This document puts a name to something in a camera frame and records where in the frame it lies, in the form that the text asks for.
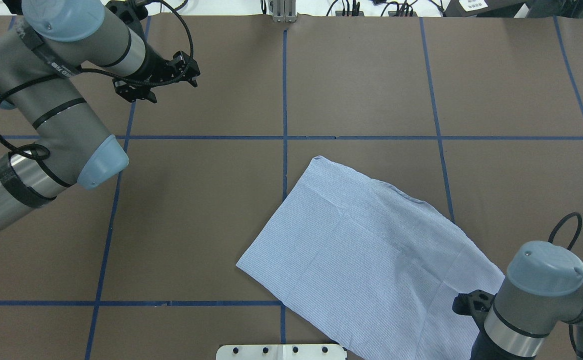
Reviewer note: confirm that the white post base plate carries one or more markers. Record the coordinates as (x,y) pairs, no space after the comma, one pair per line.
(281,352)

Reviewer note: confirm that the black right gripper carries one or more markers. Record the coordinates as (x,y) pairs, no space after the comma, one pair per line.
(479,348)

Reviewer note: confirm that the aluminium frame post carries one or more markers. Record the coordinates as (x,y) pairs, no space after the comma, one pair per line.
(283,11)

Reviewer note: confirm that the brown paper table cover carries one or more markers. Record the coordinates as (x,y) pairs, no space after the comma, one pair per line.
(481,118)

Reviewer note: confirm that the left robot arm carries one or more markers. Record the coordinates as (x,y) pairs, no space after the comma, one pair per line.
(54,138)

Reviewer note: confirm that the light blue striped shirt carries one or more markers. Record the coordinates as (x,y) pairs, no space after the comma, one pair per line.
(372,268)

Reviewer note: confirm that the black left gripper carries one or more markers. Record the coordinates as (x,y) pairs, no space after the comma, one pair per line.
(154,67)

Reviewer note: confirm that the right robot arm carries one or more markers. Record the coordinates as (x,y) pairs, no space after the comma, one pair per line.
(543,286)

